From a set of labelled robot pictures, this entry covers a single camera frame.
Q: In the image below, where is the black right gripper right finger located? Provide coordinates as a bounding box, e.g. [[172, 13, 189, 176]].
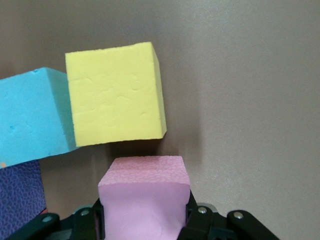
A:
[[177, 189, 276, 240]]

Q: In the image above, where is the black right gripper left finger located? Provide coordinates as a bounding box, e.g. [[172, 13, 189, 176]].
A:
[[7, 197, 105, 240]]

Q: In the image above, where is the dented purple foam cube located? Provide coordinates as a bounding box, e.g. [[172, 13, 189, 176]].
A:
[[0, 159, 48, 240]]

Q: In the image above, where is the cyan foam cube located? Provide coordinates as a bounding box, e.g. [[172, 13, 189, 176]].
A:
[[0, 66, 81, 168]]

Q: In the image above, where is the yellow foam cube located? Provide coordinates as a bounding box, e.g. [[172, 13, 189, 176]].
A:
[[64, 41, 168, 148]]

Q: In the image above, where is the pink foam cube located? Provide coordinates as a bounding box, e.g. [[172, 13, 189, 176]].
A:
[[97, 155, 192, 240]]

